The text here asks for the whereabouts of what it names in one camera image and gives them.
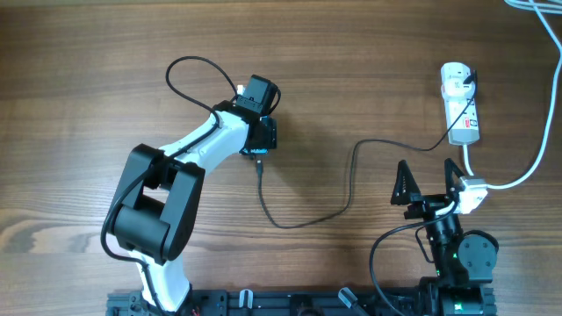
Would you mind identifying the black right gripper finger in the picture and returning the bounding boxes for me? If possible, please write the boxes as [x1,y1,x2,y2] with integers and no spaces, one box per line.
[444,158,465,198]
[390,160,422,205]

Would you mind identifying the black USB charging cable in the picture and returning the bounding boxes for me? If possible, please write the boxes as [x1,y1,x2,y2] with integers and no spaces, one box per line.
[256,69,479,230]

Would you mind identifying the Galaxy S25 smartphone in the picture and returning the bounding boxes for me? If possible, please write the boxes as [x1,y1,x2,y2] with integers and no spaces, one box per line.
[240,148,269,155]

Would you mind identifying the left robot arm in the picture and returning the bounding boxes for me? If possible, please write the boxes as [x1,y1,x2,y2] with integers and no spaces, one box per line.
[100,75,281,315]

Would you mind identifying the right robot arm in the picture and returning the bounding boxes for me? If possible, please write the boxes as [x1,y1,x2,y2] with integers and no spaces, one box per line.
[391,159,499,316]

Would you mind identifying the white power strip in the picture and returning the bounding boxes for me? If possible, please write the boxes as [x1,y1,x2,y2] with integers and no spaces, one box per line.
[441,62,479,146]

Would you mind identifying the black right camera cable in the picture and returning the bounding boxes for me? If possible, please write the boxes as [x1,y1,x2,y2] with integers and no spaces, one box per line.
[368,201,460,316]

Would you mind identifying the black camera cable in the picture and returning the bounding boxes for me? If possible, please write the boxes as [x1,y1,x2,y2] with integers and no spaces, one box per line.
[99,55,241,316]
[368,201,460,316]

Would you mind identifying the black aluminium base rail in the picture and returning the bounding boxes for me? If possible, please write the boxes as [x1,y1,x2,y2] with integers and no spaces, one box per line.
[104,287,497,316]

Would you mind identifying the black left camera cable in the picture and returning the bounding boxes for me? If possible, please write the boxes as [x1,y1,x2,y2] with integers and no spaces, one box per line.
[99,55,241,316]

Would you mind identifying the white power strip cord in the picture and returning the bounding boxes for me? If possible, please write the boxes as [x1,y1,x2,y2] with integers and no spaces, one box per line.
[462,0,562,190]

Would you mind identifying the white cables at corner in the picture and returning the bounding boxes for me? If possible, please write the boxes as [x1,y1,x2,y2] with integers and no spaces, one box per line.
[503,0,562,16]

